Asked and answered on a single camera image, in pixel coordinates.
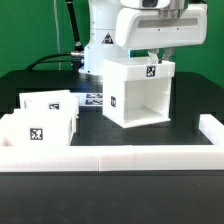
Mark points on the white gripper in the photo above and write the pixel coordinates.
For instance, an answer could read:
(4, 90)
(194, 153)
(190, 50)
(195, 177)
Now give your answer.
(146, 29)

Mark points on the white U-shaped fence wall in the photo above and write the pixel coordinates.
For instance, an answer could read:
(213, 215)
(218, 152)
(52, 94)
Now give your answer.
(106, 158)

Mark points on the white drawer cabinet box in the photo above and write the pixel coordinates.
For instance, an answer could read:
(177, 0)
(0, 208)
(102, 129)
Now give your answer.
(136, 91)

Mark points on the white marker sheet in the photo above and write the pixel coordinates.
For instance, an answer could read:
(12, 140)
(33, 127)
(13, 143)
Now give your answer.
(89, 99)

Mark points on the white front drawer with knob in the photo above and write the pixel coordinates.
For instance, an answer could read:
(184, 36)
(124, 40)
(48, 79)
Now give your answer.
(26, 127)

